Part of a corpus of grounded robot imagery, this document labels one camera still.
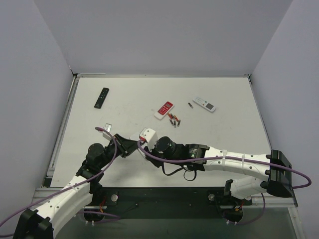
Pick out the white remote with orange button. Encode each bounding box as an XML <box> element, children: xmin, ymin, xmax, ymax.
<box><xmin>192</xmin><ymin>97</ymin><xmax>216</xmax><ymax>113</ymax></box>

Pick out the aluminium frame rail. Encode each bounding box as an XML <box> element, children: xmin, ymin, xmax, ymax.
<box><xmin>250</xmin><ymin>195</ymin><xmax>297</xmax><ymax>208</ymax></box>

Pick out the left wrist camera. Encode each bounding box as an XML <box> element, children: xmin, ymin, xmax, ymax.
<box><xmin>102</xmin><ymin>123</ymin><xmax>112</xmax><ymax>136</ymax></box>

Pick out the black slim remote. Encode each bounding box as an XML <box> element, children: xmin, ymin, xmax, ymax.
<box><xmin>94</xmin><ymin>88</ymin><xmax>110</xmax><ymax>109</ymax></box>

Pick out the white grey remote control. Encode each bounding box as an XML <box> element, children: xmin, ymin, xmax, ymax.
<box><xmin>130</xmin><ymin>131</ymin><xmax>148</xmax><ymax>161</ymax></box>

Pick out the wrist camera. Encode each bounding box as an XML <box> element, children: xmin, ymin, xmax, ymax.
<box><xmin>102</xmin><ymin>123</ymin><xmax>112</xmax><ymax>136</ymax></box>
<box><xmin>139</xmin><ymin>128</ymin><xmax>158</xmax><ymax>149</ymax></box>

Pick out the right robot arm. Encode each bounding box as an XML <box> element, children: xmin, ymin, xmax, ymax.
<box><xmin>140</xmin><ymin>135</ymin><xmax>293</xmax><ymax>200</ymax></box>

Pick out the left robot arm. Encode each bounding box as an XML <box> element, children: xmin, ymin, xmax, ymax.
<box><xmin>13</xmin><ymin>134</ymin><xmax>138</xmax><ymax>239</ymax></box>

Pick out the red and white remote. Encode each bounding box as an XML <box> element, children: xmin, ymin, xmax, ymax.
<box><xmin>154</xmin><ymin>101</ymin><xmax>174</xmax><ymax>120</ymax></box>

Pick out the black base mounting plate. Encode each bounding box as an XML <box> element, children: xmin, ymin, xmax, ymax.
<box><xmin>84</xmin><ymin>187</ymin><xmax>252</xmax><ymax>220</ymax></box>

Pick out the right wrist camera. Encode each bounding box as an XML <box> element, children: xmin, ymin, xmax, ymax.
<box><xmin>139</xmin><ymin>128</ymin><xmax>158</xmax><ymax>149</ymax></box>

